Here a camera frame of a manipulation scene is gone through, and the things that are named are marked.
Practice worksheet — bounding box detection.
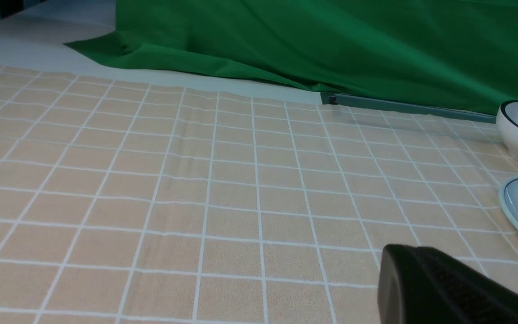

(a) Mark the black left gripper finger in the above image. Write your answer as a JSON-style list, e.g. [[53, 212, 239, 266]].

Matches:
[[377, 244, 518, 324]]

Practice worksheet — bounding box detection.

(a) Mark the green backdrop cloth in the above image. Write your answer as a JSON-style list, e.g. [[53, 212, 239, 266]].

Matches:
[[67, 0, 518, 115]]

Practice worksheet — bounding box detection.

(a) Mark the beige checkered tablecloth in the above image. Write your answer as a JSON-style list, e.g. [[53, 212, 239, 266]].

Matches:
[[0, 66, 518, 324]]

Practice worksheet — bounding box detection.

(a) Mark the grey metal frame bar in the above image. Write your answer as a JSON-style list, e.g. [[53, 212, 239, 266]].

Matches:
[[320, 91, 496, 124]]

